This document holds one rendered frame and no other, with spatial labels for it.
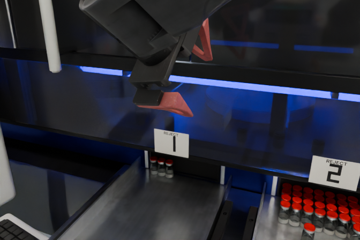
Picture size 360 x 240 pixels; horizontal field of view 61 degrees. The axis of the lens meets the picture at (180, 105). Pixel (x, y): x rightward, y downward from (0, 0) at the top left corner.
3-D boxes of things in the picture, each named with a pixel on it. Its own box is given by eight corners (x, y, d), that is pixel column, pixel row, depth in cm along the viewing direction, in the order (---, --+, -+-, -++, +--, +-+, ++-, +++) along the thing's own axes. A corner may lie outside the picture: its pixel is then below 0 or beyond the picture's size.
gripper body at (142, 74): (136, 89, 41) (94, 57, 36) (162, 28, 44) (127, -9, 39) (172, 88, 37) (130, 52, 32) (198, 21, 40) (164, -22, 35)
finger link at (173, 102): (167, 128, 46) (123, 97, 39) (182, 87, 48) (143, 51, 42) (204, 132, 41) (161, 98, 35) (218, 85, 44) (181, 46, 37)
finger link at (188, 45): (181, 87, 48) (143, 52, 42) (195, 50, 51) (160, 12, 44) (218, 87, 44) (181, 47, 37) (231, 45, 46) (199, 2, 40)
